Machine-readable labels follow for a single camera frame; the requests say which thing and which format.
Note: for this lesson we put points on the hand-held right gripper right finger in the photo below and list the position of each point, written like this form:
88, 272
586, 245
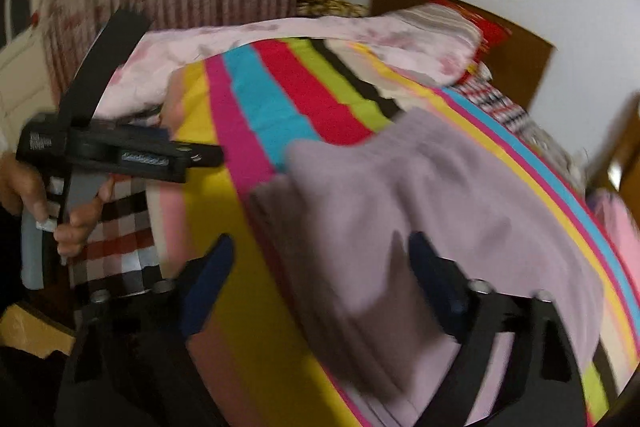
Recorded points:
435, 277

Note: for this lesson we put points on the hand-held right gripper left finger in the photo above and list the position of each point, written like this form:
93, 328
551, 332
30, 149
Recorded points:
207, 292

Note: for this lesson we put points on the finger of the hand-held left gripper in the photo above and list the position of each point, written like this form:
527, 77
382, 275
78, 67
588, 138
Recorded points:
105, 62
200, 155

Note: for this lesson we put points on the lilac knit pants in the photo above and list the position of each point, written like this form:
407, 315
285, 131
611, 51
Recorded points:
400, 187

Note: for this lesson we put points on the person's left hand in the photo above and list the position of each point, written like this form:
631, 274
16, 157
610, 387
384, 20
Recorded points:
30, 192

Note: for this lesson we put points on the rainbow striped blanket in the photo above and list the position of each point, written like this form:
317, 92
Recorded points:
250, 107

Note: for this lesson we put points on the red black plaid sheet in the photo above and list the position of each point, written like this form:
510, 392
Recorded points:
125, 227

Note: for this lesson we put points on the grey patterned cloth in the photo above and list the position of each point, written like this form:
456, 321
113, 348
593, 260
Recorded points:
550, 147

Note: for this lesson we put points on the yellow flat object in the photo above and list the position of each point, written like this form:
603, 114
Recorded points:
30, 327

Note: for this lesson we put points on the red white striped cloth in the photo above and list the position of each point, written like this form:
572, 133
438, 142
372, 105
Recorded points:
495, 104

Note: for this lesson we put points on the pink floral duvet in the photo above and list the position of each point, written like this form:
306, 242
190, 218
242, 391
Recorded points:
350, 34

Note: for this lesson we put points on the pink clothing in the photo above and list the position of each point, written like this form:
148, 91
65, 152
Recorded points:
620, 222

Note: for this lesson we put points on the brown gold patterned blanket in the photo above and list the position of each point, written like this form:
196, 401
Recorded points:
325, 2

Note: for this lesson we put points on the brown wooden headboard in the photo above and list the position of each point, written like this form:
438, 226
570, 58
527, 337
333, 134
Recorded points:
520, 67

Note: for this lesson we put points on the wooden nightstand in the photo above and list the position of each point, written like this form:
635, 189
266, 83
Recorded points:
625, 147

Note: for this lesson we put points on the red pillow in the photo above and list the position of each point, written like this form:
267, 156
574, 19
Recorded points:
492, 34

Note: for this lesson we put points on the grey zigzag pillow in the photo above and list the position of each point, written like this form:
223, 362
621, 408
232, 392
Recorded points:
445, 19

